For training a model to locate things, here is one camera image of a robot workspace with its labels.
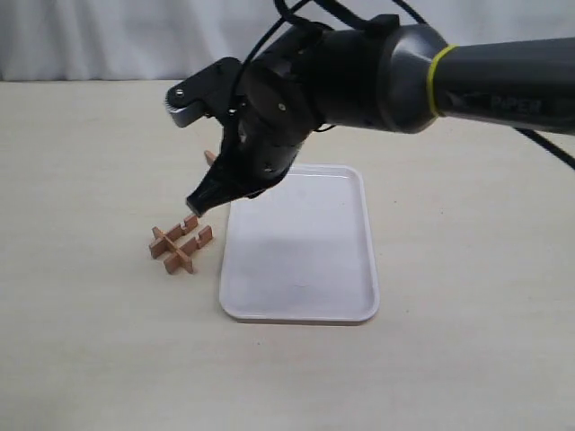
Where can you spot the white plastic tray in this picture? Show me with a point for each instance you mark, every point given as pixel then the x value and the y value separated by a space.
pixel 302 251

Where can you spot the white backdrop curtain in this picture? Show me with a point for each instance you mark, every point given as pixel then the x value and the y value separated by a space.
pixel 125 40

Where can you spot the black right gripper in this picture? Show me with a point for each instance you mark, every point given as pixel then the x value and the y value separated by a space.
pixel 275 116

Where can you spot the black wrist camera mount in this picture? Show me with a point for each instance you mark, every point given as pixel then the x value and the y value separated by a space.
pixel 204 94

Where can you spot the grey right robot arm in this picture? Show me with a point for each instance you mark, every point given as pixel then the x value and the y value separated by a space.
pixel 394 79

